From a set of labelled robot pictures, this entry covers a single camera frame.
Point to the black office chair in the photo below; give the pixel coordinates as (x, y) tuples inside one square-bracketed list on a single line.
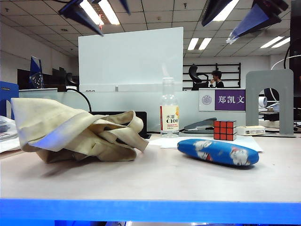
[(193, 71)]

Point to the small white labelled box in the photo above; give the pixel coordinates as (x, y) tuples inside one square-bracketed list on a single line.
[(250, 130)]

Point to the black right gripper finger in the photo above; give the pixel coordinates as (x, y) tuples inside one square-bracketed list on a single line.
[(258, 18), (212, 10)]

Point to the frosted glass desk partition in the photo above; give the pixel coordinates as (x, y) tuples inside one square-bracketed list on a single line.
[(117, 101)]

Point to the blue cartoon print glasses case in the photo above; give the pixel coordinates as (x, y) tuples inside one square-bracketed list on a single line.
[(218, 153)]

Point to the beige canvas tote bag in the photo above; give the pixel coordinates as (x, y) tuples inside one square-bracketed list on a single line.
[(47, 117)]

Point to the white paper sheet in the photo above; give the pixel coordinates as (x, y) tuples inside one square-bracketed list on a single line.
[(169, 142)]

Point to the black shelf rack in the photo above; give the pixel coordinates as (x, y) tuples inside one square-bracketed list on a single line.
[(239, 75)]

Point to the black rectangular stand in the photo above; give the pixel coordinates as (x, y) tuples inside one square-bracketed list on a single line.
[(145, 115)]

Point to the blue crystal trophy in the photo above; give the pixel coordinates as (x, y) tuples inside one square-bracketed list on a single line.
[(35, 70)]

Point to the grey stapler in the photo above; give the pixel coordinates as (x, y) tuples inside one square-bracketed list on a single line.
[(197, 127)]

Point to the purple and white name sign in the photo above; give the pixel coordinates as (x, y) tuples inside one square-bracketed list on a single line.
[(229, 99)]

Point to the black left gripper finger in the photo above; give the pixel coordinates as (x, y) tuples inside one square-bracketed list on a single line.
[(125, 4), (75, 11)]

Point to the clear plastic bottle yellow label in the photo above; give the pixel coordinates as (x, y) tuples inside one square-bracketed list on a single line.
[(169, 120)]

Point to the dark swivel chair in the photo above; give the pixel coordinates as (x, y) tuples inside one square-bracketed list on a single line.
[(70, 78)]

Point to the black tall frame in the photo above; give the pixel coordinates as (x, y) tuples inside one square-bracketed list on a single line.
[(296, 35)]

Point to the dark office cubicle wall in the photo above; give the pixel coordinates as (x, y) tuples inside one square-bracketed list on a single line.
[(23, 80)]

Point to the long ceiling light panel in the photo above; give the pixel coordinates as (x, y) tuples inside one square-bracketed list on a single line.
[(109, 11), (271, 42), (281, 42), (227, 10), (205, 43), (90, 10), (193, 44)]

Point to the grey metal bookend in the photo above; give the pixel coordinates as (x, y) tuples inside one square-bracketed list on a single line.
[(251, 94)]

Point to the black rubik's cube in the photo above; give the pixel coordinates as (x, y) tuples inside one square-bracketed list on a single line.
[(223, 130)]

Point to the white board panel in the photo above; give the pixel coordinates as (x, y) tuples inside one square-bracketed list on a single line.
[(127, 58)]

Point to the small white desk fan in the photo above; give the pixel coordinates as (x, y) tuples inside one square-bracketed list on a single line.
[(263, 102)]

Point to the blue metal bookend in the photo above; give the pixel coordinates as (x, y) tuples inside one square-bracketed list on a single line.
[(9, 90)]

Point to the red chinese knot ornament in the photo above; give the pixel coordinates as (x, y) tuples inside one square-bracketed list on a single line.
[(101, 20)]

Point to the person in dark clothes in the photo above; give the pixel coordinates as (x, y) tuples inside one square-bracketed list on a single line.
[(217, 75)]

